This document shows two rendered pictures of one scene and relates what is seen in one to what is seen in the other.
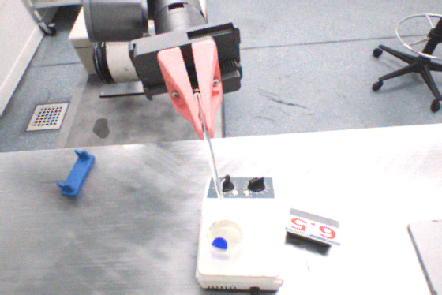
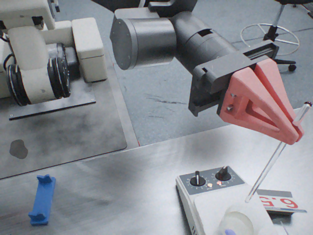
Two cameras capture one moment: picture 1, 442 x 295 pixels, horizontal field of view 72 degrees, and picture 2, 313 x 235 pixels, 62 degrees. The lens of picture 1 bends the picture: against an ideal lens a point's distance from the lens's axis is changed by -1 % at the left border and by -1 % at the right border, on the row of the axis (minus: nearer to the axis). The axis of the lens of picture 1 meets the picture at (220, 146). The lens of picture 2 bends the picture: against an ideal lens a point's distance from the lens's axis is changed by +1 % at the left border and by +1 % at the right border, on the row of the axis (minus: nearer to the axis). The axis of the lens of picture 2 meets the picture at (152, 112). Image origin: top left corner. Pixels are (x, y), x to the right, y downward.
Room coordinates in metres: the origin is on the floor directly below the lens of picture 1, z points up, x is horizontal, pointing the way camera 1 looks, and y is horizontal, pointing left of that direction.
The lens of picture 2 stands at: (0.07, 0.19, 1.29)
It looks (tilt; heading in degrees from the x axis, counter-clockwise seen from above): 48 degrees down; 338
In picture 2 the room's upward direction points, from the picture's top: 1 degrees clockwise
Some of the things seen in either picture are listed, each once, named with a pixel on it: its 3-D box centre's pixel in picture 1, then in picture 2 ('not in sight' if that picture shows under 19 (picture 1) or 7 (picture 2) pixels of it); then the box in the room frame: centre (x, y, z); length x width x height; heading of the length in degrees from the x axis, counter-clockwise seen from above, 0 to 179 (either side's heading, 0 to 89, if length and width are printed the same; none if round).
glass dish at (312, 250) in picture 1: (305, 263); (281, 233); (0.13, -0.11, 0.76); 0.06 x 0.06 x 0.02
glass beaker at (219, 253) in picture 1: (227, 238); (238, 228); (0.15, 0.01, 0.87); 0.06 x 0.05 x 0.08; 70
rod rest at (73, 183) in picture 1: (75, 170); (42, 196); (0.37, 0.31, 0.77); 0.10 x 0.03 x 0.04; 164
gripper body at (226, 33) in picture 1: (185, 47); (218, 66); (0.27, 0.02, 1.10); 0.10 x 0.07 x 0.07; 96
